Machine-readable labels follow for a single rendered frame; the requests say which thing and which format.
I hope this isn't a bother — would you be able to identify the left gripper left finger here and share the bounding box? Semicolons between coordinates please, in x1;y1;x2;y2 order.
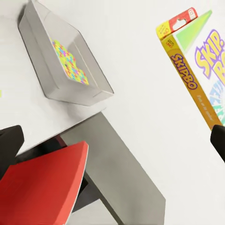
0;125;24;181

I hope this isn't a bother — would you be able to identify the board game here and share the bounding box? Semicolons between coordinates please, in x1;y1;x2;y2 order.
156;7;225;131

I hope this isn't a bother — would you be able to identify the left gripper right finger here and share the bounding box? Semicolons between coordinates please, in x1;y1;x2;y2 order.
210;124;225;162

